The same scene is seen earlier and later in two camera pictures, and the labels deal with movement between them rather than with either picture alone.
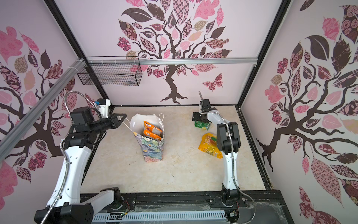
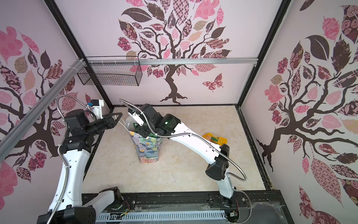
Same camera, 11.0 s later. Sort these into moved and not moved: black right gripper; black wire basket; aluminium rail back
Moved: black right gripper
Not moved: black wire basket; aluminium rail back
